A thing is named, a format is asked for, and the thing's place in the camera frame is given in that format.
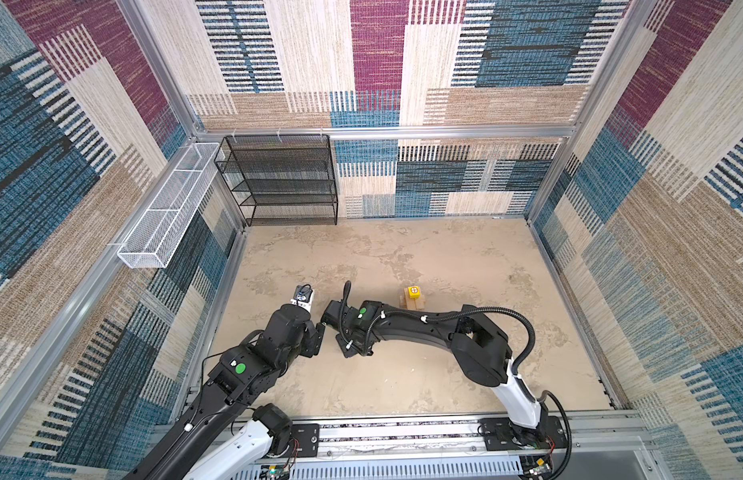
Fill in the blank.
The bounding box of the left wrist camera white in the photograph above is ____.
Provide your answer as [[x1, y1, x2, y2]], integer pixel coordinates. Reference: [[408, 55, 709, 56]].
[[290, 284, 314, 313]]

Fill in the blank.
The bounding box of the black wire shelf rack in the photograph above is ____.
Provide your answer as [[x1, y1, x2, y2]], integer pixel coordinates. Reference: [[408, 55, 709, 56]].
[[215, 134, 338, 227]]

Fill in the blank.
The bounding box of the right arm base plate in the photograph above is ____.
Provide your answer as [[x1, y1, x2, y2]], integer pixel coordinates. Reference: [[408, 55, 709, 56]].
[[477, 416, 569, 451]]

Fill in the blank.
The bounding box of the aluminium mounting rail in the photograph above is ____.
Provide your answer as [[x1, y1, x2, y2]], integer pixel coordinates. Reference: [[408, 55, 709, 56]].
[[139, 413, 667, 480]]

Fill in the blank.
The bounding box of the yellow cube block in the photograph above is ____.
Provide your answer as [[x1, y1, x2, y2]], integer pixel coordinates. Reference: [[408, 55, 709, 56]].
[[407, 286, 421, 299]]

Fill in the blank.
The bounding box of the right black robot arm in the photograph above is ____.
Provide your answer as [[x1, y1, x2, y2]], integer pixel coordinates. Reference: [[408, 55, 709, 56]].
[[321, 300, 547, 445]]

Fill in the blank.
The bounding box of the wood block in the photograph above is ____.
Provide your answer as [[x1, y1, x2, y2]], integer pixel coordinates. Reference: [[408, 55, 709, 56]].
[[403, 287, 425, 311]]

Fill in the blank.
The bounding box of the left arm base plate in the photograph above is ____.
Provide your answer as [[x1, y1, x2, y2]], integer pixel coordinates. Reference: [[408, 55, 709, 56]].
[[280, 423, 320, 460]]

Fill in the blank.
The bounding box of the white wire mesh basket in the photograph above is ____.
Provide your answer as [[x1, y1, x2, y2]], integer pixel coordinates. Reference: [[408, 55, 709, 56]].
[[117, 143, 219, 269]]

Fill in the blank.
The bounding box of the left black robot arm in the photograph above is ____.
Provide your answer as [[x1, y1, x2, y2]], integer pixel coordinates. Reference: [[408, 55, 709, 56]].
[[126, 300, 324, 479]]

